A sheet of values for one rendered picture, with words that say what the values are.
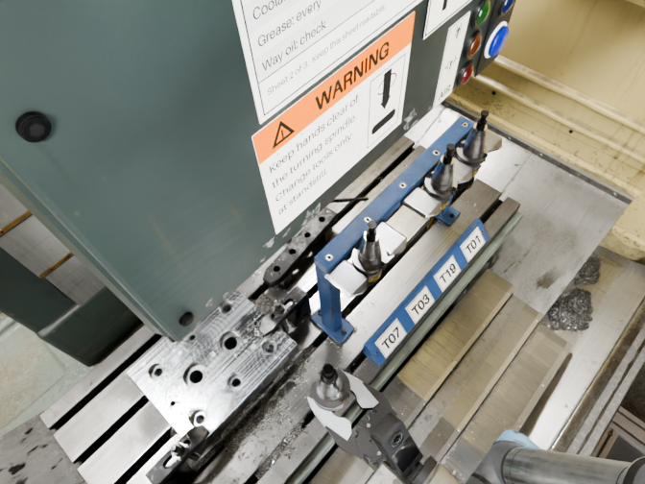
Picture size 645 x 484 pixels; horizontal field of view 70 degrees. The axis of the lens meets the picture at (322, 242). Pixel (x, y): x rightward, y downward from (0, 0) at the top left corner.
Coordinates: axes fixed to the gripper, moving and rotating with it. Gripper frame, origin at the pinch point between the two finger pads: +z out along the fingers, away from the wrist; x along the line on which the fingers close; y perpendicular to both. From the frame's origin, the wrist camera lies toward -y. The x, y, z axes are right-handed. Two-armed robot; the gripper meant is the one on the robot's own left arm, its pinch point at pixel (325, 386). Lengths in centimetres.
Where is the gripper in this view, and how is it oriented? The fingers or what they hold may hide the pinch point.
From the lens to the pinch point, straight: 79.3
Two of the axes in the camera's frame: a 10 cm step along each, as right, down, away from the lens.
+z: -7.3, -5.7, 3.8
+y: 0.4, 5.1, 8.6
